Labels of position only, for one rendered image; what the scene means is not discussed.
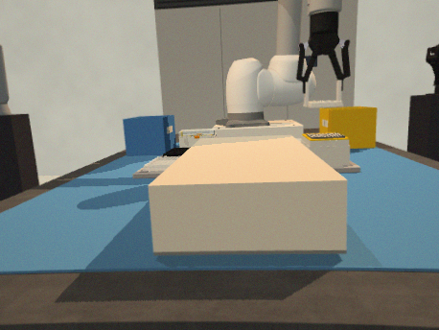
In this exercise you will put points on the blue flat mat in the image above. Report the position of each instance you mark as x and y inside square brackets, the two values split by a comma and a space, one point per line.
[101, 222]

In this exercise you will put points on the yellow open-top bin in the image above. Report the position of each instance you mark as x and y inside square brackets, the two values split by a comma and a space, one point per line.
[358, 124]

